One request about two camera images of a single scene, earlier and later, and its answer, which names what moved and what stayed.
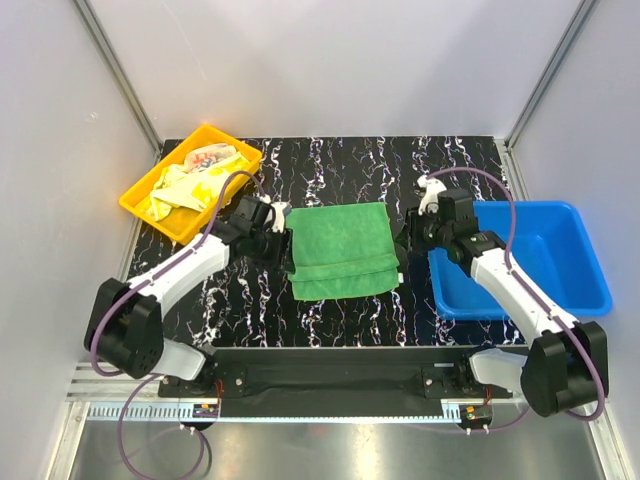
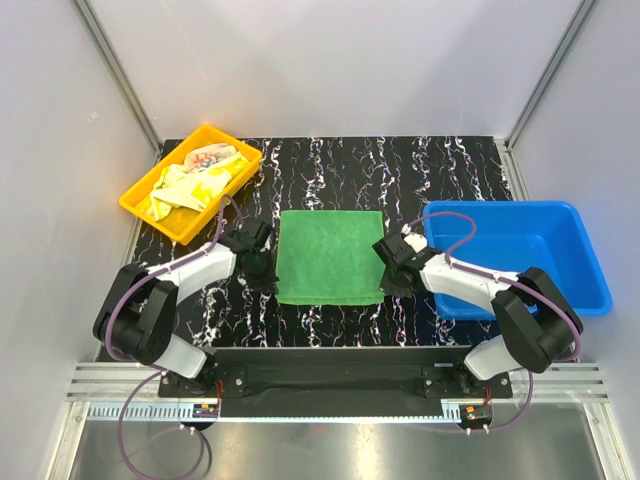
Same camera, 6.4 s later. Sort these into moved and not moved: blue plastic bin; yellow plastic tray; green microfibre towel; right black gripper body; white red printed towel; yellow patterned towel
Moved: green microfibre towel; right black gripper body
Not moved: yellow plastic tray; white red printed towel; yellow patterned towel; blue plastic bin
